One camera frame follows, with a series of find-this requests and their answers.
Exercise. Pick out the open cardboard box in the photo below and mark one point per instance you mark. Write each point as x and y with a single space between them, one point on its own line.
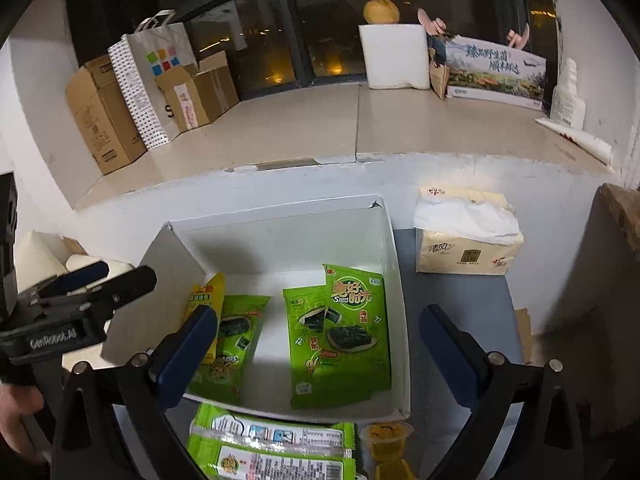
200 95

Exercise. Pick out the dark framed window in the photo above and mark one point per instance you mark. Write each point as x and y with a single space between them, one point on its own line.
320 25

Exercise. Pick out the yellow snack packet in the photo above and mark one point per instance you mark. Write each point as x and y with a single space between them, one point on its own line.
211 300

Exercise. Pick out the white plastic bottle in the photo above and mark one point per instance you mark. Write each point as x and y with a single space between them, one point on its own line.
567 97

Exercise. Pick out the narrow green seaweed packet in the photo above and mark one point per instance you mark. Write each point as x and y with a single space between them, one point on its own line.
300 360

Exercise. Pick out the cream sofa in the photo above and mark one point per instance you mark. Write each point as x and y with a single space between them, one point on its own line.
40 255

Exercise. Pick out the large green seaweed packet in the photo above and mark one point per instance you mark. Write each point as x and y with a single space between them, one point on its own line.
357 330

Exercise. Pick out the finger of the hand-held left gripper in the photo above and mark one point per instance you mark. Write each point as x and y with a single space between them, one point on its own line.
80 276
127 285

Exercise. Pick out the tall closed cardboard box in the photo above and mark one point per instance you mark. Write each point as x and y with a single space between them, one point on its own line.
100 115

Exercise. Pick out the white dotted paper bag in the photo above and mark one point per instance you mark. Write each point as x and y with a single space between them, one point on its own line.
150 75

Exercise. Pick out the white foam box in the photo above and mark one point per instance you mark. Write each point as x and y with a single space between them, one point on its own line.
395 57

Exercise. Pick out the white cardboard box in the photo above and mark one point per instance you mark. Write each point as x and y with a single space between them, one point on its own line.
280 240

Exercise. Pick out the yellow jelly cup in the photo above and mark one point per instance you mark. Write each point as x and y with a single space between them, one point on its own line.
386 442
395 472

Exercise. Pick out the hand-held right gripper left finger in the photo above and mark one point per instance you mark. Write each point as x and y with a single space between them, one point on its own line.
186 355

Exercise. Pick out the person's left hand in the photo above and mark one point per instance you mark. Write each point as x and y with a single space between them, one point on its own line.
17 417

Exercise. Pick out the yellow pomelo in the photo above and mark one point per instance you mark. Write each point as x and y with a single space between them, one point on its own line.
381 11

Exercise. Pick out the green packet with white label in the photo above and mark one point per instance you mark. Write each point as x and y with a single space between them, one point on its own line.
280 427
280 465

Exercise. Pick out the white folded paper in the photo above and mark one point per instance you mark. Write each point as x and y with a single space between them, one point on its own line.
575 140

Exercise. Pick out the yellow tissue pack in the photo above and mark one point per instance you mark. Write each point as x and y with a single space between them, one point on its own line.
465 240

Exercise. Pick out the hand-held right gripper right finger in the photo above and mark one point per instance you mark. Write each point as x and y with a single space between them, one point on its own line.
450 360

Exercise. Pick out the brown paper bag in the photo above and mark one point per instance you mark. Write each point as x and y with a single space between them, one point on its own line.
439 77

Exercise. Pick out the landscape printed box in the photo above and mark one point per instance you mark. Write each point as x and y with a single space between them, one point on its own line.
495 72

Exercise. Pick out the pink figure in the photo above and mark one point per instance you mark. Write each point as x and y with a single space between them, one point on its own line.
519 37
431 22

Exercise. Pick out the brown cardboard piece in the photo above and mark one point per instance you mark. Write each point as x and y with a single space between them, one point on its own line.
75 246

